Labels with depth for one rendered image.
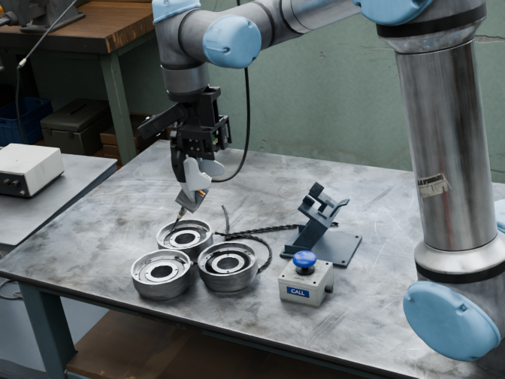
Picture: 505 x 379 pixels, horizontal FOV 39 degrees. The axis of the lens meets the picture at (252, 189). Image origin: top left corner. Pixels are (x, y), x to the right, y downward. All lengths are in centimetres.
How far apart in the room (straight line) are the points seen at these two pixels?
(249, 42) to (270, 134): 204
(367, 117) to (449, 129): 208
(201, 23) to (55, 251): 60
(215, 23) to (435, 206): 43
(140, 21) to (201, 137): 164
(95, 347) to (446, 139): 100
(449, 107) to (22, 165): 137
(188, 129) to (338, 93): 173
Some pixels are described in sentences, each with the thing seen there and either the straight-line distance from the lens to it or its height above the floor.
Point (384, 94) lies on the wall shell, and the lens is 280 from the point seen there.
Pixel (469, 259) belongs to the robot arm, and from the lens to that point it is 85.
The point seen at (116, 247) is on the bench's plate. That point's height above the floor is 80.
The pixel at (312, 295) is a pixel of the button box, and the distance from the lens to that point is 116.
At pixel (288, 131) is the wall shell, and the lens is 302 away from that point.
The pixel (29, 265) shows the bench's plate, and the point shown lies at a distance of 143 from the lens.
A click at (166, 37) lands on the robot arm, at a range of 112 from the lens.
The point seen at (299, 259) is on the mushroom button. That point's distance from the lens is 116.
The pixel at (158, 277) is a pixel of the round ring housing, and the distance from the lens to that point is 129.
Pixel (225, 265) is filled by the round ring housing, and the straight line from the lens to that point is 128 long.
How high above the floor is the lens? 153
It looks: 29 degrees down
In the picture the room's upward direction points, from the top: 6 degrees counter-clockwise
